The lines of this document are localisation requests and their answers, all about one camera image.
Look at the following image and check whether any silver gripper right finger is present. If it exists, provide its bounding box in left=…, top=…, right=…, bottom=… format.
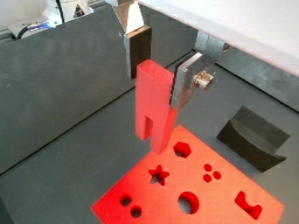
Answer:
left=169, top=31, right=229, bottom=109

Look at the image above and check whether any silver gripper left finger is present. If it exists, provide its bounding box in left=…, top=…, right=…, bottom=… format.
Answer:
left=114, top=0, right=152, bottom=79

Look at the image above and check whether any red double-square peg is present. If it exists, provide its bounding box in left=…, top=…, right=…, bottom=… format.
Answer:
left=134, top=59, right=177, bottom=153

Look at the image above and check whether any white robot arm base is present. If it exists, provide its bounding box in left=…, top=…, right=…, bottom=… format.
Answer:
left=8, top=0, right=93, bottom=39

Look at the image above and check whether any black curved holder block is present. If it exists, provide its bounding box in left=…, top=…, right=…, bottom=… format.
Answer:
left=217, top=106, right=289, bottom=172

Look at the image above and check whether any red shape-sorting block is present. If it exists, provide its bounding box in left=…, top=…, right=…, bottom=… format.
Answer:
left=92, top=126, right=284, bottom=224

